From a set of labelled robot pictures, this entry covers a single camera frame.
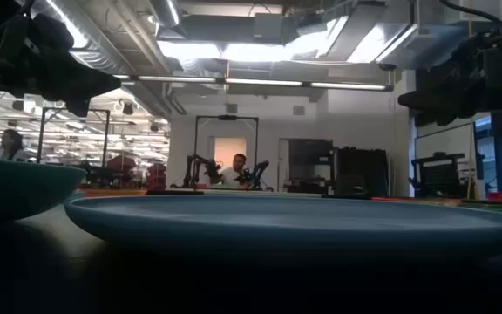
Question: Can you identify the black cart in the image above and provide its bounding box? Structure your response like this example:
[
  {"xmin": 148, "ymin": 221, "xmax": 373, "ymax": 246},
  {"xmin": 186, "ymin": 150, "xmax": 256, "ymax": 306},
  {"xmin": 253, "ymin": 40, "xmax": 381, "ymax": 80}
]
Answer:
[{"xmin": 410, "ymin": 151, "xmax": 468, "ymax": 198}]

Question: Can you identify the teal plastic plate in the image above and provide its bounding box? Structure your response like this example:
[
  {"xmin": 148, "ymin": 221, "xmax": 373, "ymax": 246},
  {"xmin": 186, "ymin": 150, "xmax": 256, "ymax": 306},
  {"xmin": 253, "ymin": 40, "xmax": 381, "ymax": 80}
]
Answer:
[{"xmin": 0, "ymin": 157, "xmax": 87, "ymax": 222}]

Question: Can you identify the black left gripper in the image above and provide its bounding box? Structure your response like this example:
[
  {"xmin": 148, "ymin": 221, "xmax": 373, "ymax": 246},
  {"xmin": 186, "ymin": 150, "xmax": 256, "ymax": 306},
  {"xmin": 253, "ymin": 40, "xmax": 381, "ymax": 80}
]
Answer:
[{"xmin": 0, "ymin": 12, "xmax": 122, "ymax": 119}]

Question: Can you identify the dark shelf unit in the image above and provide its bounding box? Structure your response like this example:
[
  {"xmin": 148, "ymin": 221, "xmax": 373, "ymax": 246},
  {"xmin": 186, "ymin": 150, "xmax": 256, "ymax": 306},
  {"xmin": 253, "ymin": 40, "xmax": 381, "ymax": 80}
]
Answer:
[{"xmin": 285, "ymin": 138, "xmax": 335, "ymax": 195}]

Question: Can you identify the round silver air duct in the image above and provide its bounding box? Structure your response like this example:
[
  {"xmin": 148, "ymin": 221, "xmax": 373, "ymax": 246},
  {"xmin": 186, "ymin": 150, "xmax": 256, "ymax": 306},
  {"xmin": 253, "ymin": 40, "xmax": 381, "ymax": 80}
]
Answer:
[{"xmin": 148, "ymin": 0, "xmax": 182, "ymax": 28}]

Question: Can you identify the black cabinet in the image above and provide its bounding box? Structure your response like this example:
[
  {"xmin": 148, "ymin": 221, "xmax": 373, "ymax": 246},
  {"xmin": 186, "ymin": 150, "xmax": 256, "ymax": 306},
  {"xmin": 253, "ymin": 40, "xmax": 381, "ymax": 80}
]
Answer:
[{"xmin": 333, "ymin": 147, "xmax": 390, "ymax": 197}]

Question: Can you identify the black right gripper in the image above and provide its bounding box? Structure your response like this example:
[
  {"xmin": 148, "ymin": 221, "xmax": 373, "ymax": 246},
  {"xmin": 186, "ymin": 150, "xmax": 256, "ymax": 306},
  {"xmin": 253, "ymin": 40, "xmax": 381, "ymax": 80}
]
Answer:
[{"xmin": 397, "ymin": 17, "xmax": 502, "ymax": 127}]

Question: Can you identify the blue window frame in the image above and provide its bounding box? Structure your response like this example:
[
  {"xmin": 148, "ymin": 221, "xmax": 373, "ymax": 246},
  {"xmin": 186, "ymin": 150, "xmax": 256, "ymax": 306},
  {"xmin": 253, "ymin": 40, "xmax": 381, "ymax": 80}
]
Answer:
[{"xmin": 472, "ymin": 108, "xmax": 502, "ymax": 195}]

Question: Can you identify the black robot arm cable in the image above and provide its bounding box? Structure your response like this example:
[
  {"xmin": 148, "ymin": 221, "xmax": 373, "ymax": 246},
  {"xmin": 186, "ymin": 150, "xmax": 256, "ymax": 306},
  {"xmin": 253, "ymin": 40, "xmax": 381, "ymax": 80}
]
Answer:
[{"xmin": 439, "ymin": 0, "xmax": 502, "ymax": 25}]

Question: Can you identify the red machine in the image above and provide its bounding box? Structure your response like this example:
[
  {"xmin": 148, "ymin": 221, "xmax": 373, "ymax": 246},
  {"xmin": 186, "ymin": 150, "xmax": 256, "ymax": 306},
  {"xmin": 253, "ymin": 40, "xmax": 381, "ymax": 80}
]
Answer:
[{"xmin": 146, "ymin": 161, "xmax": 168, "ymax": 189}]

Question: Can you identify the ceiling light tube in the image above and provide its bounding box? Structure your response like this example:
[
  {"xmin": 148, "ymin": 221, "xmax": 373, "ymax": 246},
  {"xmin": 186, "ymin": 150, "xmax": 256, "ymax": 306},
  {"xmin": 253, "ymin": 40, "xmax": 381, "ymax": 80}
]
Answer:
[
  {"xmin": 309, "ymin": 82, "xmax": 394, "ymax": 92},
  {"xmin": 137, "ymin": 75, "xmax": 218, "ymax": 84},
  {"xmin": 224, "ymin": 78, "xmax": 304, "ymax": 87}
]

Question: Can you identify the black metal frame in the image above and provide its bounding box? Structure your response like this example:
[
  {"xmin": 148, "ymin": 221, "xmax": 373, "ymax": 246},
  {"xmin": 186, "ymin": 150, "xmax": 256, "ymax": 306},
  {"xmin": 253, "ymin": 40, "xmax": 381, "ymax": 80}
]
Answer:
[
  {"xmin": 36, "ymin": 106, "xmax": 112, "ymax": 169},
  {"xmin": 193, "ymin": 114, "xmax": 260, "ymax": 189}
]

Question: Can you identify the large blue plastic plate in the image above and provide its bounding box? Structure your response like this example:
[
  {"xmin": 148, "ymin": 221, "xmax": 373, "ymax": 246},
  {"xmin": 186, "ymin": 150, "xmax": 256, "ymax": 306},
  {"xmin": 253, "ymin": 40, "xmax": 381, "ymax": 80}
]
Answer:
[{"xmin": 63, "ymin": 194, "xmax": 502, "ymax": 263}]

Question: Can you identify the person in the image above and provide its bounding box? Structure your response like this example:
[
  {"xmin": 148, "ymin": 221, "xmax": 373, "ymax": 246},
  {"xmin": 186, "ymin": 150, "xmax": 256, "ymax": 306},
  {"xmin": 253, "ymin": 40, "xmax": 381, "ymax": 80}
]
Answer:
[
  {"xmin": 219, "ymin": 153, "xmax": 252, "ymax": 189},
  {"xmin": 0, "ymin": 128, "xmax": 32, "ymax": 163}
]

